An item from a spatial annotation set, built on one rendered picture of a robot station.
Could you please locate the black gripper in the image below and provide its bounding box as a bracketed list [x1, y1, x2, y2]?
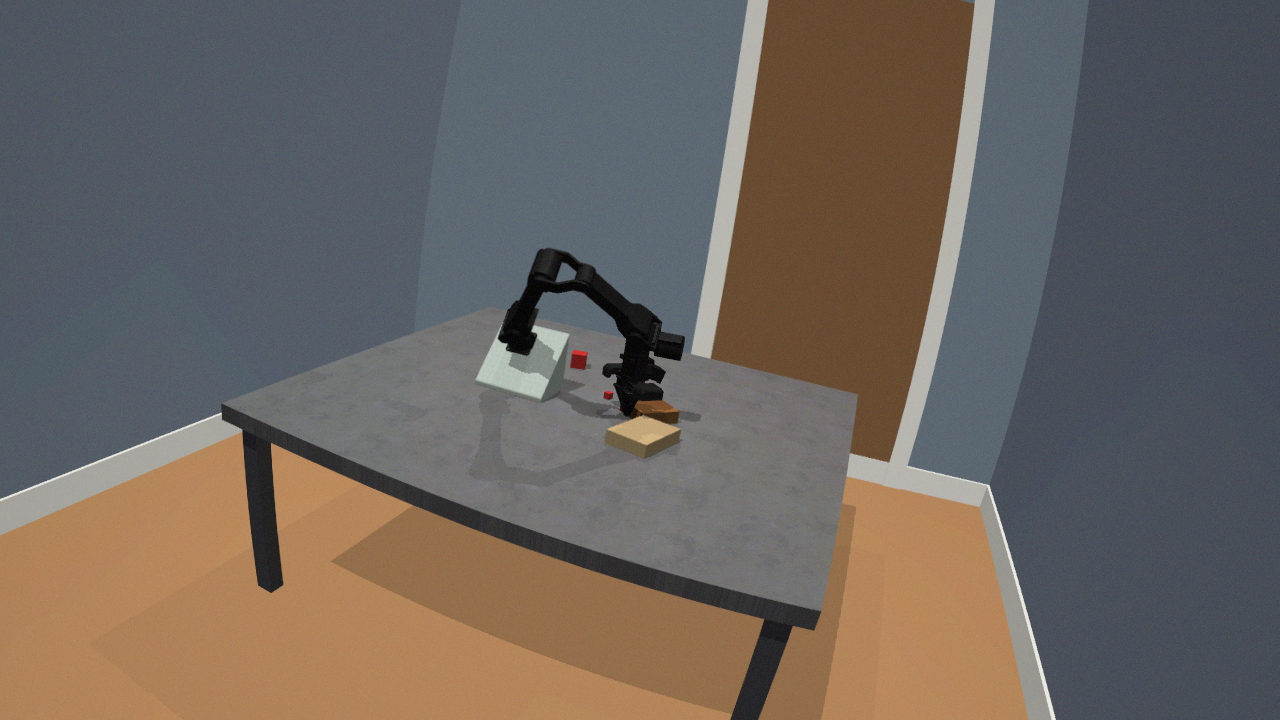
[602, 352, 664, 416]

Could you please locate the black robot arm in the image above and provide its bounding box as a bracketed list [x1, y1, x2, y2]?
[497, 249, 685, 361]

